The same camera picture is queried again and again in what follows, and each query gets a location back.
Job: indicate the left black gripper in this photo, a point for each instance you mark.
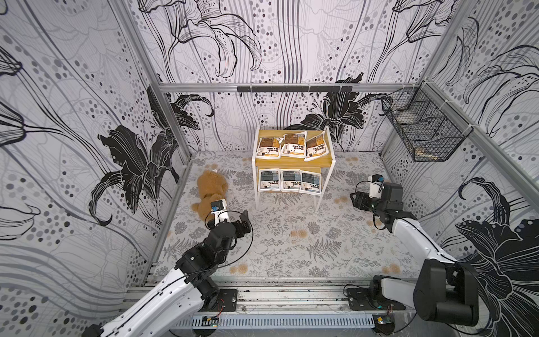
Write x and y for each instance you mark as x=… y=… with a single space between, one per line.
x=240 y=232

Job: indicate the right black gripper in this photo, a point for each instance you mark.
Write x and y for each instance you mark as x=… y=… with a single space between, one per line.
x=361 y=200

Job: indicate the blue coffee bag top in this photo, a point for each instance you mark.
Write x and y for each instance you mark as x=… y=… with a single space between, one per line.
x=269 y=180

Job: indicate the blue coffee bag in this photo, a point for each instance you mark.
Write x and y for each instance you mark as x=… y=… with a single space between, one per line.
x=269 y=180
x=290 y=180
x=311 y=183

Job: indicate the blue coffee bag back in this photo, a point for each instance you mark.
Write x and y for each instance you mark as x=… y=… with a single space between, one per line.
x=311 y=183

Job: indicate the brown coffee bag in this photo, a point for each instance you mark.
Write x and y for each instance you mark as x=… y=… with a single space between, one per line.
x=269 y=148
x=294 y=145
x=316 y=147

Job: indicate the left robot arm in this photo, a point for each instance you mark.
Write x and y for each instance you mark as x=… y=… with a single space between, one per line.
x=185 y=290

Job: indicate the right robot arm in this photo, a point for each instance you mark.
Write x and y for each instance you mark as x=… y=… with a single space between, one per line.
x=446 y=290

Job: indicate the white wooden two-tier shelf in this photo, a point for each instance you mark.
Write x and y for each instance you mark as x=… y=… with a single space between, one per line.
x=324 y=166

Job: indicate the brown teddy bear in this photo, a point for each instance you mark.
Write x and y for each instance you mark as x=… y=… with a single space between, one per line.
x=212 y=187

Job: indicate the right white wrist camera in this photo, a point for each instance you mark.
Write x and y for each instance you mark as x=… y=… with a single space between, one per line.
x=376 y=182

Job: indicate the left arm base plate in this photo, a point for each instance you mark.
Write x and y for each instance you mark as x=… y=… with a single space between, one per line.
x=224 y=302

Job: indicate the grey slotted cable duct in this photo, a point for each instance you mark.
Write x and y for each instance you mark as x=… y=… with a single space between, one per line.
x=287 y=321

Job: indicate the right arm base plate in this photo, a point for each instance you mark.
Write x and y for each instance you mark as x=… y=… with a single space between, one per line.
x=360 y=299

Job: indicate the black wire basket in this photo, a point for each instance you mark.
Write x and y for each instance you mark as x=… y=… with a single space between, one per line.
x=424 y=123

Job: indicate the black wall bar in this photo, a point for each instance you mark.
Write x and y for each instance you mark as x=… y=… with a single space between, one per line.
x=291 y=89

